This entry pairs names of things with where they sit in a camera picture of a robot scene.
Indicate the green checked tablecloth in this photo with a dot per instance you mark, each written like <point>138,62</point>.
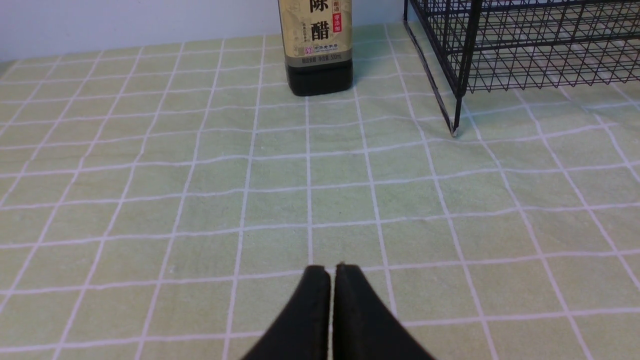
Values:
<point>162,202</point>

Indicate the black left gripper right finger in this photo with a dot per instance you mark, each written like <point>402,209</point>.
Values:
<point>363,327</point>

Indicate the dark vinegar bottle beige label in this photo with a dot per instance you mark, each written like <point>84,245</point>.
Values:
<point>317,38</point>

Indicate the black wire shelf rack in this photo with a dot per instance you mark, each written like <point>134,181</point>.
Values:
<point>489,45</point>

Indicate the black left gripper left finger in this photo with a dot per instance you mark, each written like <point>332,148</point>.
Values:
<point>301,330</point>

